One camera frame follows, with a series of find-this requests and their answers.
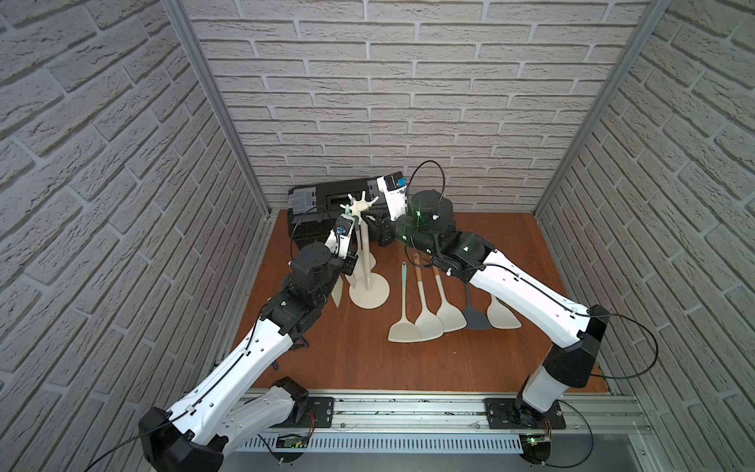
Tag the cream utensil rack stand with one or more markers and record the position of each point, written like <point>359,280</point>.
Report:
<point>367,290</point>

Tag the cream spatula green handle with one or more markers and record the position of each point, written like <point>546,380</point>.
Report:
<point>403,331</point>

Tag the black plastic toolbox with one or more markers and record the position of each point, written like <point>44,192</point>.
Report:
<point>313,209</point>

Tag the cream spoon green handle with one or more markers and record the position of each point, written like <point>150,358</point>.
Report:
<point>337,291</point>

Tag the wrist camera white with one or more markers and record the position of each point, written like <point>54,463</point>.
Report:
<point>343,233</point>
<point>394,188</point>

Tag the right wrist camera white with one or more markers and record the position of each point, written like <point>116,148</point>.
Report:
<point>394,188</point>

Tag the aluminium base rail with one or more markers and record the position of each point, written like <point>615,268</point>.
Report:
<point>375,422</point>

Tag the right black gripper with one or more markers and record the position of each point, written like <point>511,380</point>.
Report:
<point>383,225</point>

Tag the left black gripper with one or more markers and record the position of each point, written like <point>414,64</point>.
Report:
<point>348,263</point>

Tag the cream ladle wooden handle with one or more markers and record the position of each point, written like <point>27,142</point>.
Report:
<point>501,317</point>

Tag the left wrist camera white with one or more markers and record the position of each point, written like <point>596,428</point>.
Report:
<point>343,233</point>

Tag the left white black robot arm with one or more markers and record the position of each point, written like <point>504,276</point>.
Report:
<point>248,360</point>

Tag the grey spatula green handle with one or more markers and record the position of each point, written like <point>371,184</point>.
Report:
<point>475,319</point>

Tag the cream spatula wooden handle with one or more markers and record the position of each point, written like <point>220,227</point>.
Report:
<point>428,324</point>

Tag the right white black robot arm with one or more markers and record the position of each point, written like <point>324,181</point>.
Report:
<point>425,223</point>

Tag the cream slotted turner wooden handle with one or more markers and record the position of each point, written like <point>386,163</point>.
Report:
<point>450,316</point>

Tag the blue handled pliers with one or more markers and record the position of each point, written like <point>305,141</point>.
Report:
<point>297,344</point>

